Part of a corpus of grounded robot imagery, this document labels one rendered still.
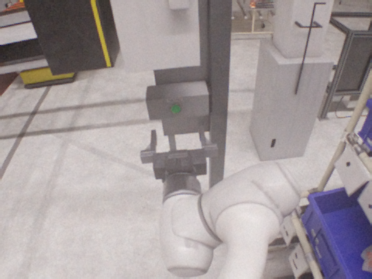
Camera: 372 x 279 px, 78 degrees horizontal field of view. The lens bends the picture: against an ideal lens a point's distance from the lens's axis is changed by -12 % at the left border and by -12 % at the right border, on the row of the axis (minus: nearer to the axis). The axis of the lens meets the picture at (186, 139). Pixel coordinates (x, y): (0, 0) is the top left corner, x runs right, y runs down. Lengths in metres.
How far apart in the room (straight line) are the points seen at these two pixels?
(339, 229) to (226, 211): 0.76
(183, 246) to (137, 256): 1.33
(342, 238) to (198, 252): 0.72
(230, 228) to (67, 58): 0.53
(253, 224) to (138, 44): 0.46
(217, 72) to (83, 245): 1.52
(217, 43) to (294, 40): 0.99
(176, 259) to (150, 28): 0.48
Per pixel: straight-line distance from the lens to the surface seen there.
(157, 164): 0.62
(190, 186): 0.55
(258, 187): 0.41
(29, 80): 3.96
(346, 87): 2.75
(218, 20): 0.75
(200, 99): 0.81
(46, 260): 2.03
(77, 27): 0.65
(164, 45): 0.62
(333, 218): 1.13
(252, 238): 0.38
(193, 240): 0.48
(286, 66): 1.69
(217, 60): 0.80
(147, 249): 1.80
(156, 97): 0.81
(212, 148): 0.66
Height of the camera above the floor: 1.63
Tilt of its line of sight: 44 degrees down
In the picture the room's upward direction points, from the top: 5 degrees counter-clockwise
